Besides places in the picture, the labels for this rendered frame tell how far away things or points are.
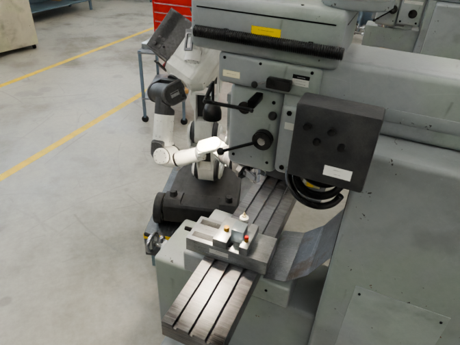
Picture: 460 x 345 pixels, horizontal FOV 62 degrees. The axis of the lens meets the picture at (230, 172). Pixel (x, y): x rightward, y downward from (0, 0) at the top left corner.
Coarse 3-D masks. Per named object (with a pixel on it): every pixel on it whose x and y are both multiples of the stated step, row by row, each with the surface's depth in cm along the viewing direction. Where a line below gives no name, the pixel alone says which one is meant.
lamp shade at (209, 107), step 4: (208, 104) 143; (204, 108) 143; (208, 108) 142; (212, 108) 141; (216, 108) 142; (220, 108) 144; (204, 112) 143; (208, 112) 142; (212, 112) 142; (216, 112) 142; (220, 112) 144; (204, 116) 144; (208, 116) 143; (212, 116) 142; (216, 116) 143; (220, 116) 145; (208, 120) 144; (212, 120) 143; (216, 120) 144
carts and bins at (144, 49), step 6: (144, 42) 414; (144, 48) 414; (138, 54) 407; (150, 54) 406; (138, 60) 411; (156, 66) 492; (156, 78) 486; (186, 90) 447; (144, 96) 435; (144, 102) 438; (144, 108) 442; (144, 114) 446; (144, 120) 451; (186, 120) 448
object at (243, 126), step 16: (240, 96) 127; (272, 96) 123; (240, 112) 130; (256, 112) 128; (240, 128) 134; (256, 128) 131; (272, 128) 129; (272, 144) 132; (240, 160) 141; (256, 160) 138; (272, 160) 136
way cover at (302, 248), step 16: (336, 224) 159; (288, 240) 177; (304, 240) 173; (320, 240) 163; (288, 256) 168; (304, 256) 162; (320, 256) 149; (272, 272) 161; (288, 272) 159; (304, 272) 151
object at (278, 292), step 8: (216, 216) 191; (224, 216) 191; (280, 240) 179; (184, 256) 172; (192, 256) 169; (200, 256) 169; (184, 264) 175; (192, 264) 172; (264, 280) 159; (272, 280) 159; (296, 280) 171; (256, 288) 163; (264, 288) 161; (272, 288) 159; (280, 288) 157; (288, 288) 156; (264, 296) 164; (272, 296) 161; (280, 296) 159; (288, 296) 158; (280, 304) 162
